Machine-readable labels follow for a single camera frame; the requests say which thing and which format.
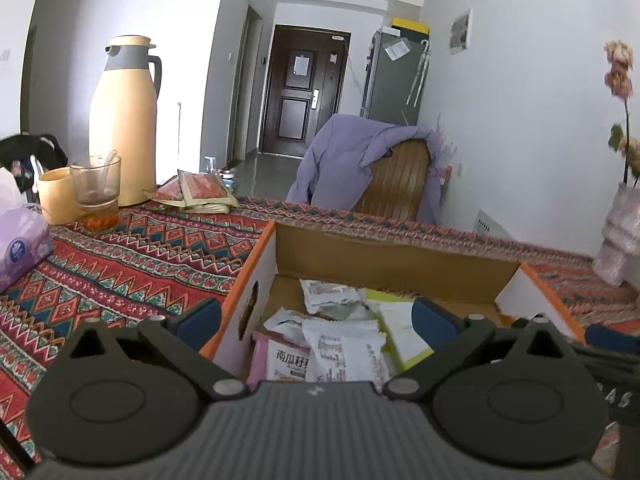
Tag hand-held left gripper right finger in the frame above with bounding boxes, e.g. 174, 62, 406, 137
382, 296, 576, 402

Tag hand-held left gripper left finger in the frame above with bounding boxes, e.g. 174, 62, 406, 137
62, 297, 249, 402

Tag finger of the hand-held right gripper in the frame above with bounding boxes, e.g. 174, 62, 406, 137
570, 324, 640, 377

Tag snack packets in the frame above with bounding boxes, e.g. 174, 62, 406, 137
364, 289, 437, 372

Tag red orange cardboard box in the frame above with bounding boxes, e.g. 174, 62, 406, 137
200, 220, 587, 387

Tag pink orange snack packet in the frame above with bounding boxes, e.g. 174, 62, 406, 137
249, 332, 312, 387

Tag white printed snack packet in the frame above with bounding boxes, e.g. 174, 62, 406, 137
301, 319, 387, 384

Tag crinkled silver snack packet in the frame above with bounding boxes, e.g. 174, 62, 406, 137
299, 279, 375, 322

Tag pale textured vase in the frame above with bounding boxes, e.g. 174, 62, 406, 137
592, 182, 640, 286

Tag white flat panel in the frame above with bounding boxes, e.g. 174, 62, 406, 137
472, 209, 514, 239

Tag red sachets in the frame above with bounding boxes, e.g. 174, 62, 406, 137
143, 170, 240, 214

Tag wooden chair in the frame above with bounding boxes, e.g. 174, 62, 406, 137
350, 139, 432, 222

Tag glass cup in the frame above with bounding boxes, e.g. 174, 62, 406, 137
69, 151, 122, 234

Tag purple jacket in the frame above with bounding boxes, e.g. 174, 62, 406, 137
286, 114, 446, 226

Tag purple tissue pack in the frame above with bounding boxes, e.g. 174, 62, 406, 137
0, 167, 55, 294

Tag yellow cup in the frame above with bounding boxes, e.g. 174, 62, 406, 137
37, 166, 79, 225

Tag yellow thermos jug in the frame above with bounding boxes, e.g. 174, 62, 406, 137
89, 35, 163, 207

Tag grey fridge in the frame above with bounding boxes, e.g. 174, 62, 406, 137
360, 30, 431, 126

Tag black bag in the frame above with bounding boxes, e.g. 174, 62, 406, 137
0, 133, 69, 177

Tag white umbrellas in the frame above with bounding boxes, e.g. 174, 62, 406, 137
406, 39, 431, 109

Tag dark brown door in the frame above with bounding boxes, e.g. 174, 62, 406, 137
257, 24, 352, 159

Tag dried pink roses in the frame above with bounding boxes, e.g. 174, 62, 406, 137
603, 40, 640, 187

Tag yellow box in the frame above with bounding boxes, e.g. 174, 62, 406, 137
391, 17, 431, 36

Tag wall poster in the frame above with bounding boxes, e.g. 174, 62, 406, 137
448, 8, 474, 56

